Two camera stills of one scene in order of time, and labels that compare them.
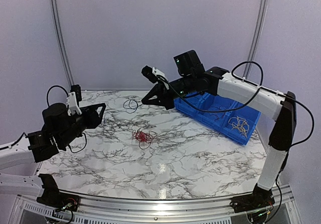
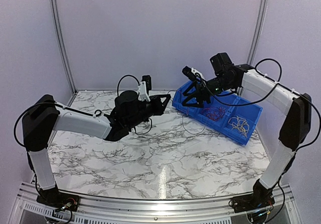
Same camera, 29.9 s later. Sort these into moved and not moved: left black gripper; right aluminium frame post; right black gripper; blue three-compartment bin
Moved: right black gripper; left black gripper
Not moved: blue three-compartment bin; right aluminium frame post
